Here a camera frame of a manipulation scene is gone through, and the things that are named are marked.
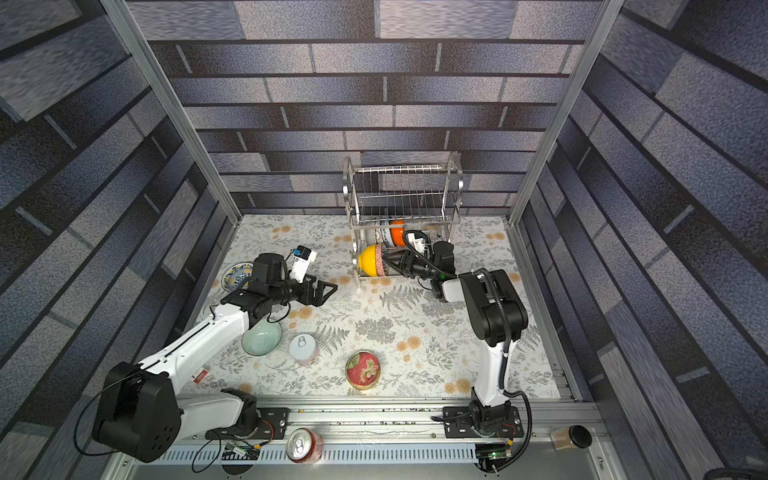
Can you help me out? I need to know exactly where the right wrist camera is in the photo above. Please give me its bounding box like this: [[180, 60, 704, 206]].
[[409, 234, 428, 255]]

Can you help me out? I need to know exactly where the stainless steel dish rack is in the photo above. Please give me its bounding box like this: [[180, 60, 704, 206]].
[[342, 152, 464, 282]]

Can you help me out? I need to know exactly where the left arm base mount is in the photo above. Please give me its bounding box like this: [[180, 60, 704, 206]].
[[205, 408, 290, 442]]

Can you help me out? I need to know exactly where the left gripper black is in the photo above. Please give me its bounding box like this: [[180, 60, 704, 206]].
[[269, 271, 339, 306]]

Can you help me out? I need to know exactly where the black white leaf bowl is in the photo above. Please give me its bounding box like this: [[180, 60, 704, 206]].
[[374, 244, 387, 277]]

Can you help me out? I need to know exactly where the blue yellow patterned plate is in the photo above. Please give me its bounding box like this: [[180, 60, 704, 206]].
[[221, 262, 253, 293]]

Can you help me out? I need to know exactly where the red floral bowl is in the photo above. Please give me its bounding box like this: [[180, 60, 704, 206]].
[[345, 350, 381, 390]]

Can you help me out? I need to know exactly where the yellow plastic bowl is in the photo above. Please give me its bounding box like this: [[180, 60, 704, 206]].
[[358, 244, 378, 278]]

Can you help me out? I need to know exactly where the blue white floral bowl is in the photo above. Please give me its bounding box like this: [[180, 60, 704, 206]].
[[380, 226, 391, 247]]

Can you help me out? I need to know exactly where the floral table mat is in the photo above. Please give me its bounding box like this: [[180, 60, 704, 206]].
[[179, 214, 562, 400]]

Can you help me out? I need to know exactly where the orange plastic bowl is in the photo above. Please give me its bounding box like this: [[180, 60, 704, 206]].
[[390, 220, 405, 247]]

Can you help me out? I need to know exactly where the small red white box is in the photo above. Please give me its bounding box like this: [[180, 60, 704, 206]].
[[192, 368, 209, 384]]

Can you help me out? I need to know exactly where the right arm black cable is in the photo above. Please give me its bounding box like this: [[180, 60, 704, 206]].
[[403, 230, 534, 472]]

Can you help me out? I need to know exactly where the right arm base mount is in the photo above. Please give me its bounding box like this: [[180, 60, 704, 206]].
[[437, 406, 525, 440]]

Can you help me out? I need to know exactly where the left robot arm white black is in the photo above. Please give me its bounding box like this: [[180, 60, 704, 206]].
[[91, 253, 338, 463]]

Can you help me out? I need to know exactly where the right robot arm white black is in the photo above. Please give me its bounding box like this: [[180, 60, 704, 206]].
[[376, 230, 531, 435]]

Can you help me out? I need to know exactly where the glass jar black lid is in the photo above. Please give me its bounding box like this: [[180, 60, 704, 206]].
[[550, 425, 593, 451]]

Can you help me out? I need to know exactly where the pale green ceramic bowl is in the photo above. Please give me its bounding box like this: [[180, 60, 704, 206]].
[[241, 320, 282, 357]]

